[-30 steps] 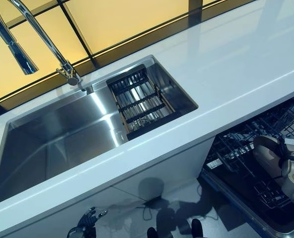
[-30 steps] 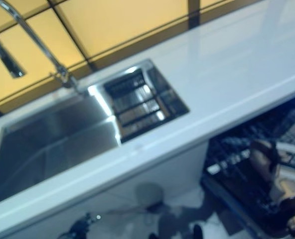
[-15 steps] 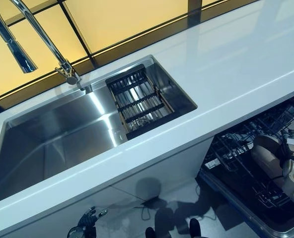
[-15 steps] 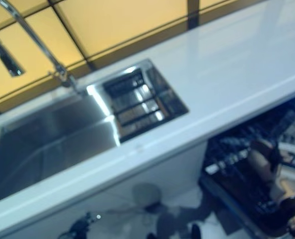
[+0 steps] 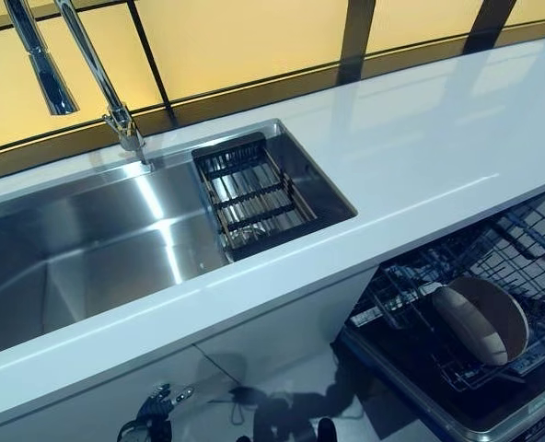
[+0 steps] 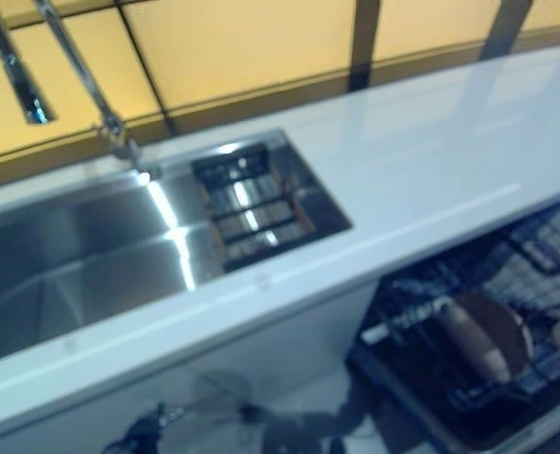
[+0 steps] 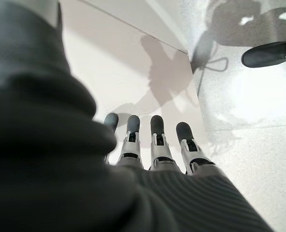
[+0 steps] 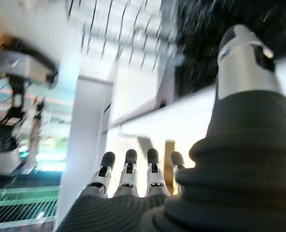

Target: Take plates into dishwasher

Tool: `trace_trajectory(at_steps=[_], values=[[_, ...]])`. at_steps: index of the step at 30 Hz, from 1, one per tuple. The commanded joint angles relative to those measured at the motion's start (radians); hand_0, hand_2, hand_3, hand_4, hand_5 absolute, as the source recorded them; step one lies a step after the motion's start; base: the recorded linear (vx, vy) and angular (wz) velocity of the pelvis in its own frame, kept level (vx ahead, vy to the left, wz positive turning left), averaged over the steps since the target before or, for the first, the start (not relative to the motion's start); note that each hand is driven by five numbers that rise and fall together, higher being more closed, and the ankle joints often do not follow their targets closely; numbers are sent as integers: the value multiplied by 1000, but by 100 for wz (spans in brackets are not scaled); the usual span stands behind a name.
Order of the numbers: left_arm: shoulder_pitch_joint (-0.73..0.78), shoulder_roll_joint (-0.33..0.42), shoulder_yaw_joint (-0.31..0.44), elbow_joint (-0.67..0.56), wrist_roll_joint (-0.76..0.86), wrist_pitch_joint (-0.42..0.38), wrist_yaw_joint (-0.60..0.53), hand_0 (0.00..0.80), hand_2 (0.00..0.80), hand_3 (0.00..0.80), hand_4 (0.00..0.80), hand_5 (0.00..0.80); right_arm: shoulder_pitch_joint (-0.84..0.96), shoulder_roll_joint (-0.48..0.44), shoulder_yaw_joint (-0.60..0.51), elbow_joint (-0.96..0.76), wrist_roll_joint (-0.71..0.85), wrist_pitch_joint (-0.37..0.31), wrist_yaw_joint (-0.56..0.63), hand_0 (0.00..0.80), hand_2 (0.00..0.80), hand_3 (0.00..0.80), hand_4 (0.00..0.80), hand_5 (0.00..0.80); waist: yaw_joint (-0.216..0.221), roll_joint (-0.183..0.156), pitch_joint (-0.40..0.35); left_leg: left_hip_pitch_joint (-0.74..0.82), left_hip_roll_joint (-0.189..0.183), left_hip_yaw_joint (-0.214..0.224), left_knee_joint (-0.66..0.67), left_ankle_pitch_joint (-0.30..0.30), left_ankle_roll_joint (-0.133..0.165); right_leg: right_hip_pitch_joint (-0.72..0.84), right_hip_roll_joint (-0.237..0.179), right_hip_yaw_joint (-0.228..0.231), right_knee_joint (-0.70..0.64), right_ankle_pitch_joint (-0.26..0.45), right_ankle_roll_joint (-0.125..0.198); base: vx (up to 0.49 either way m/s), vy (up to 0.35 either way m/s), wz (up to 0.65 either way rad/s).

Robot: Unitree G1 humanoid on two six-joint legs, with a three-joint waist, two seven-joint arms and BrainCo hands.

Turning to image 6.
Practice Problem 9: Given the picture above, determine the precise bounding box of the stainless steel sink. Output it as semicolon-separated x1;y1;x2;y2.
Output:
0;127;355;368

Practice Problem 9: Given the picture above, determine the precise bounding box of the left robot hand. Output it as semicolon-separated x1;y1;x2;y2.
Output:
104;404;186;454

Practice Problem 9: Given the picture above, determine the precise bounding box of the black sink dish rack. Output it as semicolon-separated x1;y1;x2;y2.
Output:
192;140;317;274

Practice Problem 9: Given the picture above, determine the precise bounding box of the wire dishwasher lower rack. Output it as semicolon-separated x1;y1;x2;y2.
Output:
362;221;560;412

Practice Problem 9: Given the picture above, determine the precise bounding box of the chrome kitchen faucet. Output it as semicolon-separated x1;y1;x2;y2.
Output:
0;0;163;179

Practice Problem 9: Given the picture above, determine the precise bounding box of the narrow white cabinet door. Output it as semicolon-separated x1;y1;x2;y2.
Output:
199;278;380;393

